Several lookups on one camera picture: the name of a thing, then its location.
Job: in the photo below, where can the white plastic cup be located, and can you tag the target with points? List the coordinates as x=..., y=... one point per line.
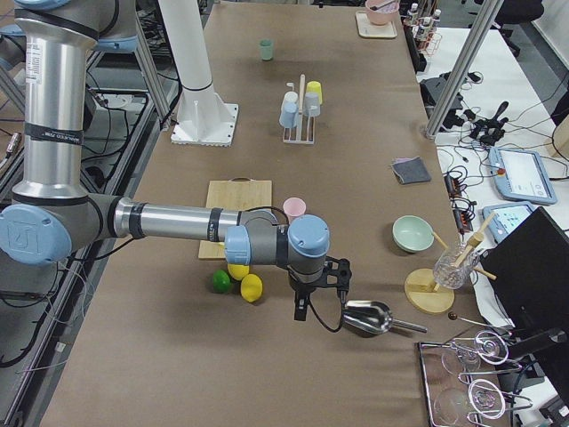
x=290, y=96

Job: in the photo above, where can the bamboo cutting board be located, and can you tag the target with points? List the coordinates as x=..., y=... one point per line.
x=236, y=194

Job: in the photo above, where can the grey folded cloth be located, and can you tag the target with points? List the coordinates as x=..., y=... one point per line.
x=410, y=170

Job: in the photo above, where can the black monitor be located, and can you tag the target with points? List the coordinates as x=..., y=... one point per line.
x=531, y=269

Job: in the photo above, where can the aluminium frame post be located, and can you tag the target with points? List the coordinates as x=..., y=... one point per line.
x=468, y=53

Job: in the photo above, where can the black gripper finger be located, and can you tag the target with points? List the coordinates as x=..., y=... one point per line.
x=301, y=304

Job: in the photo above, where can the green ceramic bowl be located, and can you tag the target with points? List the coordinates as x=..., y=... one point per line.
x=412, y=234

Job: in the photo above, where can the yellow lemon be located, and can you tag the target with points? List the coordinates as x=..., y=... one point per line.
x=251, y=288
x=237, y=271

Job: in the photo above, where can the clear crystal glass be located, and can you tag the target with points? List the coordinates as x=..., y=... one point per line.
x=448, y=272

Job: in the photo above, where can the green lime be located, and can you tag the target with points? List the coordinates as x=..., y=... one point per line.
x=221, y=282

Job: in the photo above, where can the wooden cup tree stand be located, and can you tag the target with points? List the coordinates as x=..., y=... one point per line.
x=425, y=294

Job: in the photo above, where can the pink bowl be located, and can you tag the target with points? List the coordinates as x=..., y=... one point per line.
x=381, y=12

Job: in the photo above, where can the grey plastic cup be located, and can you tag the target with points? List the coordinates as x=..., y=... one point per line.
x=311, y=104

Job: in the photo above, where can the beige tray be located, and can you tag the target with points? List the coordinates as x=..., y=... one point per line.
x=366, y=29

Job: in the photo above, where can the white wire cup holder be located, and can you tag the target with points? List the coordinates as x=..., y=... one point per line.
x=304, y=131

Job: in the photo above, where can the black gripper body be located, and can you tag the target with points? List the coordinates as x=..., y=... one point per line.
x=302, y=288

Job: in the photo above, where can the pink plastic cup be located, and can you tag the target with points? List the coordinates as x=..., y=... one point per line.
x=294, y=207

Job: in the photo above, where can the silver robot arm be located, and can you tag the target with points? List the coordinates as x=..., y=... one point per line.
x=52, y=215

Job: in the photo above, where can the steel scoop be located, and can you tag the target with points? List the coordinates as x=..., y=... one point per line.
x=375, y=317

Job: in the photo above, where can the green plastic cup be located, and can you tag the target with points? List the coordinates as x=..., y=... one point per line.
x=266, y=49

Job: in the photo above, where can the blue plastic cup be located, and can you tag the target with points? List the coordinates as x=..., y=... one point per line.
x=288, y=115

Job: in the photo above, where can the wire glass rack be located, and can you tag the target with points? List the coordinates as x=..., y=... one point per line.
x=460, y=381

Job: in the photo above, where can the yellow plastic cup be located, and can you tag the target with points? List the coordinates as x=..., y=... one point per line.
x=314, y=86

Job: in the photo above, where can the bottle carrier rack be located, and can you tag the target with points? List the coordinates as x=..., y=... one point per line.
x=421, y=22

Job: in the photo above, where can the blue teach pendant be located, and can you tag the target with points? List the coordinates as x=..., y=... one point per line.
x=506, y=217
x=520, y=175

